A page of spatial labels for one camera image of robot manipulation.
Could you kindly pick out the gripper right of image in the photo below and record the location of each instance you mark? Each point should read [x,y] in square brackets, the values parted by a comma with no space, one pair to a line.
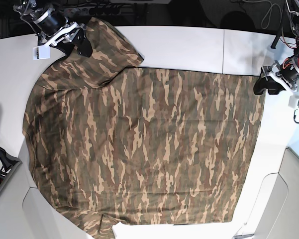
[277,78]

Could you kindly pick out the camouflage T-shirt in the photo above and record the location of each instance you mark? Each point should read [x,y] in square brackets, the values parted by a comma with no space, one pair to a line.
[111,142]

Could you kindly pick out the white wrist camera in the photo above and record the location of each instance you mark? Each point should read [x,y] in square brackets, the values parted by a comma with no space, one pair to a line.
[294,102]
[41,52]

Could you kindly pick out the black power strip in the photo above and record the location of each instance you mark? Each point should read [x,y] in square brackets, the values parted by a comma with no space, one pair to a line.
[91,10]

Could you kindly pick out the gripper left of image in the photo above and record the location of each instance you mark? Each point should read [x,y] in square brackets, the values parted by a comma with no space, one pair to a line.
[55,28]

